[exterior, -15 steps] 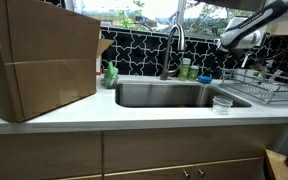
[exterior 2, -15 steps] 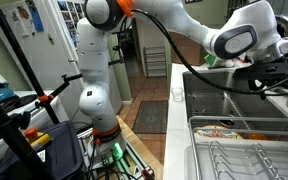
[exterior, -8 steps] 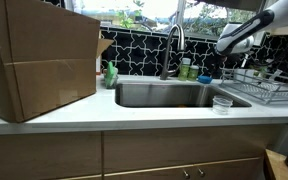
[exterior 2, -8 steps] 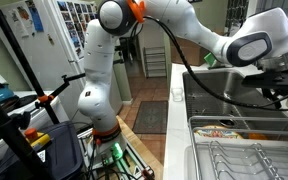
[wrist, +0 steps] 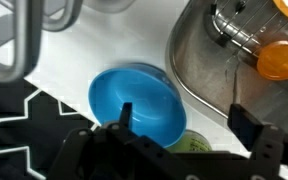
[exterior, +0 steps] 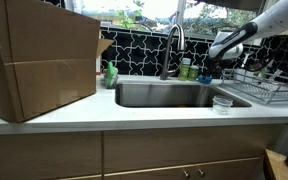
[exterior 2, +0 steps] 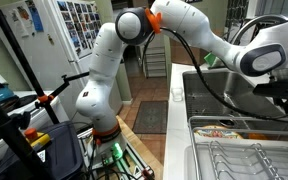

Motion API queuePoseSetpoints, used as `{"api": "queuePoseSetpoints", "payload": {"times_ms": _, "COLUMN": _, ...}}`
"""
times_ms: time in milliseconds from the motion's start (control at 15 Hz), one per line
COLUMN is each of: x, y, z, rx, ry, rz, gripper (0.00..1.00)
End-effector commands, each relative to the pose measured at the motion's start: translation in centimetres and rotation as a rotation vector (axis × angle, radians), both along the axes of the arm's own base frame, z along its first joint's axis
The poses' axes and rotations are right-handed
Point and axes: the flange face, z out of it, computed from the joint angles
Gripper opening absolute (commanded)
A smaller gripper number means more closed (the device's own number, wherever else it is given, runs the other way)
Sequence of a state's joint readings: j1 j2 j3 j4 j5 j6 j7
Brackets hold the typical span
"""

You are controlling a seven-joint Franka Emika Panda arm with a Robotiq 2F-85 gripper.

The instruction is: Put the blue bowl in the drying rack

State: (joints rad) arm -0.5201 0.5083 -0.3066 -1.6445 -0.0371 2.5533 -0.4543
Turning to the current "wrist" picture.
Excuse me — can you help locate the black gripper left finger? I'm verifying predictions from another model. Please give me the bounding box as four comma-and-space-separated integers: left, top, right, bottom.
47, 101, 134, 180

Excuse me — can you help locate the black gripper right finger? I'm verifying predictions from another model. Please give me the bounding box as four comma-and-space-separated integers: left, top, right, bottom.
227, 103, 285, 180

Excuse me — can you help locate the blue plastic bowl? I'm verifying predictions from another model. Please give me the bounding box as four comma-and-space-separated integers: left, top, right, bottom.
88, 63, 188, 149

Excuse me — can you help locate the short green soap bottle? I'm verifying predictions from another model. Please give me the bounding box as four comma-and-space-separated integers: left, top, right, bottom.
165, 129, 214, 154

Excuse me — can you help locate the stainless steel sink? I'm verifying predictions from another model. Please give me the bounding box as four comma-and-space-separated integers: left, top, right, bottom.
165, 0, 288, 135

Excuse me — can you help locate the orange plastic cup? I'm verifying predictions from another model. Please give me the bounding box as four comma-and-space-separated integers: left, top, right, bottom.
256, 40, 288, 82

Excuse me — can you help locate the wire sink grid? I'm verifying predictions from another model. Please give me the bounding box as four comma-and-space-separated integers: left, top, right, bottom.
210, 0, 288, 89

